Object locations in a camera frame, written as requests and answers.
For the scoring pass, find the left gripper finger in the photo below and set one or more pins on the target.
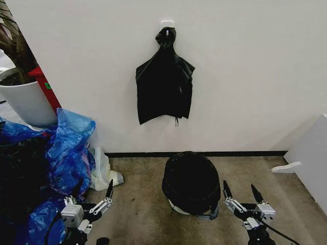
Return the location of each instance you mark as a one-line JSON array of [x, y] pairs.
[[78, 190], [103, 202]]

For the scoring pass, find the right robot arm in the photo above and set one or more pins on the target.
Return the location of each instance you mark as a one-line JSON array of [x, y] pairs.
[[259, 233]]

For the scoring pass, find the black rubbish pile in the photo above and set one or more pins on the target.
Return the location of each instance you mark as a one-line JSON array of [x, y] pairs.
[[20, 178]]

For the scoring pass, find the white wall hook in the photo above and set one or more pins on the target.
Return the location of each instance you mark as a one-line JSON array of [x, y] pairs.
[[167, 23]]

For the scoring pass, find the round black-lined trash bin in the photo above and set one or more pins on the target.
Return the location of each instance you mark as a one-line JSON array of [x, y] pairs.
[[190, 178]]

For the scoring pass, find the black baseboard strip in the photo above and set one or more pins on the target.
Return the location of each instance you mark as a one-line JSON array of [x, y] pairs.
[[194, 154]]

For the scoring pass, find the black round robot part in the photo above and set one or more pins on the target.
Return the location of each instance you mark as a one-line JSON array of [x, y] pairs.
[[103, 241]]

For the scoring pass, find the white plastic bag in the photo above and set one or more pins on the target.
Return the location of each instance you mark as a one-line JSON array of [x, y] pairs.
[[102, 166]]

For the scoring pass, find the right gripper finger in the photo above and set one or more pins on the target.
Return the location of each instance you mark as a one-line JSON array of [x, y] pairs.
[[231, 199], [257, 196]]

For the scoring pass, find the black garbage bag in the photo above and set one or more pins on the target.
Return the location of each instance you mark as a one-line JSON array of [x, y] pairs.
[[163, 89]]

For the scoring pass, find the white furniture panel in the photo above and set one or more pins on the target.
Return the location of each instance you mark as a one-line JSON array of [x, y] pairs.
[[310, 153]]

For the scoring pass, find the white plant pot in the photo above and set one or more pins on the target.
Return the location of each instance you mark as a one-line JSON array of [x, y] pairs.
[[28, 102]]

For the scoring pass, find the green label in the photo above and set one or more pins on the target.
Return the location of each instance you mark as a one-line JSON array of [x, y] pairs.
[[47, 85]]

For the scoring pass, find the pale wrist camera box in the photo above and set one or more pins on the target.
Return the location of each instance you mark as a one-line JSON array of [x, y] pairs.
[[266, 210], [72, 214]]

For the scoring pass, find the blue plastic bag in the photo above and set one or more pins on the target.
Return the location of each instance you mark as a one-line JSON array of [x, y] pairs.
[[69, 150]]

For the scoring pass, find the brown plant trunk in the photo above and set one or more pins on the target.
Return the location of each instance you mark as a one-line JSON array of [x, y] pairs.
[[18, 51]]

